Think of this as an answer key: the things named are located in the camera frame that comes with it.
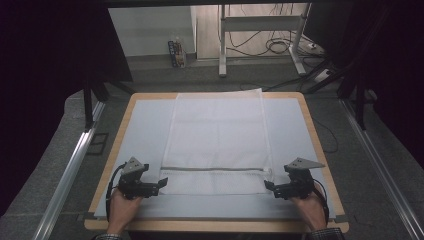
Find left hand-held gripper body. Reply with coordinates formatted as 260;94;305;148
116;156;160;201

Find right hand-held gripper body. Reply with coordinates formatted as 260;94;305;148
275;157;326;201

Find white mesh laundry bag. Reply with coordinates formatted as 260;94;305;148
159;87;275;196

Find person's right hand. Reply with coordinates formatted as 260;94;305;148
289;183;327;232

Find person's left hand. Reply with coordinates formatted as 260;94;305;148
106;187;145;235

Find wooden framed white board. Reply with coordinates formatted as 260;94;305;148
93;97;336;222

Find person's right sleeve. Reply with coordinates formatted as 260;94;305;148
305;227;346;240

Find person's sleeve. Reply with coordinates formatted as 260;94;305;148
93;233;124;240
305;227;346;240

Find person's left sleeve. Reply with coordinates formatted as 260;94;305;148
93;233;124;240

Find black metal stand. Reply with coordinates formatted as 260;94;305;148
82;75;112;132

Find white power strip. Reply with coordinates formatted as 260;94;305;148
312;67;332;84

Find dark curtain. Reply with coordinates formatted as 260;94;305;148
0;0;134;218
303;0;424;168

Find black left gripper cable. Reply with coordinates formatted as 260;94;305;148
105;162;127;222

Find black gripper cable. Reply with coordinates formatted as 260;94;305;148
312;179;331;225
105;162;127;222

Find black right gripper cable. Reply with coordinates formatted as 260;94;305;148
312;179;331;225

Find black floor frame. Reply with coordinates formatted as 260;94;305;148
86;132;110;156

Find thin black cable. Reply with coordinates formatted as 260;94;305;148
311;116;340;155

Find aluminium rail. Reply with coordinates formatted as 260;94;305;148
32;101;107;240
339;98;424;240

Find black floor cable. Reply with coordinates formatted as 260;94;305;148
239;75;315;93

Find tangle of black cables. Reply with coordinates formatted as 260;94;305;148
225;3;302;58

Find white metal desk frame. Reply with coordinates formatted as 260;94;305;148
217;3;313;78

